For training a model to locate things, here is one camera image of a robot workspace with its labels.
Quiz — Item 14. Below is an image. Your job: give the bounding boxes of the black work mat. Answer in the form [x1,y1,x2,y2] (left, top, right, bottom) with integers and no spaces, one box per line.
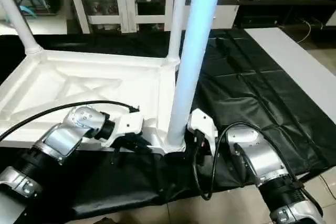
[0,27,336,219]

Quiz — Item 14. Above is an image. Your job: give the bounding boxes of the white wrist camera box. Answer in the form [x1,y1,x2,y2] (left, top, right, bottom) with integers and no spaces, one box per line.
[102,110,144,147]
[187,109,218,156]

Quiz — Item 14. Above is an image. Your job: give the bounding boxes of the white glass door cabinet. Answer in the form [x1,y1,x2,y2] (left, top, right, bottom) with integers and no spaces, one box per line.
[66,0,184,35]

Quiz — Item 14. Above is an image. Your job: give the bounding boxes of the white plastic table leg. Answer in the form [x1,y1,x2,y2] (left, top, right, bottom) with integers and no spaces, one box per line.
[0,0,44,57]
[166,0,190,67]
[165,0,225,151]

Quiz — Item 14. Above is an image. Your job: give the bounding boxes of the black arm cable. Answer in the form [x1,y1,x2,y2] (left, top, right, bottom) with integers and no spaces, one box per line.
[0,101,140,142]
[192,122,295,201]

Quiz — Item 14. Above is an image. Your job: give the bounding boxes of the white plastic table top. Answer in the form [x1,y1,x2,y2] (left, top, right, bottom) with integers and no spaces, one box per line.
[0,49,186,154]

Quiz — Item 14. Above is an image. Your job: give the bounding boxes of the teal stand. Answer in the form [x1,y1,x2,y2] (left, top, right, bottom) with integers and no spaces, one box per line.
[20,3,40,19]

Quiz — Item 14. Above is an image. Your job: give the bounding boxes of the white low cabinet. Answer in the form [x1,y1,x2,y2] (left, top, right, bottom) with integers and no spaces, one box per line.
[325,10,336,27]

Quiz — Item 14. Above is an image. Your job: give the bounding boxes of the white drawer unit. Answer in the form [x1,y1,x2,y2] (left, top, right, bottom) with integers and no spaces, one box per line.
[184,5,240,30]

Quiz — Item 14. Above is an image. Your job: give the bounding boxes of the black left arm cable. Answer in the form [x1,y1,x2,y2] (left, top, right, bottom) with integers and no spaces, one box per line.
[0,101,140,142]

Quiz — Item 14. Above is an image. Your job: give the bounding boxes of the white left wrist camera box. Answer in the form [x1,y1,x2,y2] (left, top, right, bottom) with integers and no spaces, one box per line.
[102,110,144,147]

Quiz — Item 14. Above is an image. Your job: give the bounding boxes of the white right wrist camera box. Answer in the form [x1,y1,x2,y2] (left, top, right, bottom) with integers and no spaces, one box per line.
[187,109,218,156]

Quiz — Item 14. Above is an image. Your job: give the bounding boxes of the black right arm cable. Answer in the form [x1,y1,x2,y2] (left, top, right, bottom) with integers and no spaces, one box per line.
[192,122,295,201]

